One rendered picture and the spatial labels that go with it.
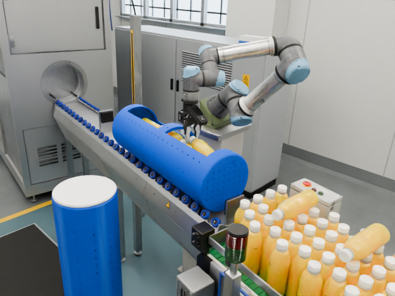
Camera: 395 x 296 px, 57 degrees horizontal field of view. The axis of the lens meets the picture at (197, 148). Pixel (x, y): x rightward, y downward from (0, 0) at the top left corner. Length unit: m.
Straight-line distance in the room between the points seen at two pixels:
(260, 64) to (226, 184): 1.75
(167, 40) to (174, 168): 2.45
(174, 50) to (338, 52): 1.73
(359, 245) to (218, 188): 0.65
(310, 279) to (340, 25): 3.34
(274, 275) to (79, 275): 0.91
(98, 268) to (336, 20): 3.42
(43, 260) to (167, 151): 1.39
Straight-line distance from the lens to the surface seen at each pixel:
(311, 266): 1.23
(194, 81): 1.67
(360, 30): 4.19
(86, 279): 1.84
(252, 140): 3.41
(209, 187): 1.58
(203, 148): 1.68
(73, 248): 1.75
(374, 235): 1.33
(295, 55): 1.76
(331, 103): 4.37
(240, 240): 1.06
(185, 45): 3.78
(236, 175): 1.67
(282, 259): 1.30
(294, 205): 1.39
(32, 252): 2.89
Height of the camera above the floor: 1.88
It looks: 23 degrees down
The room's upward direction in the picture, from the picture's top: 3 degrees clockwise
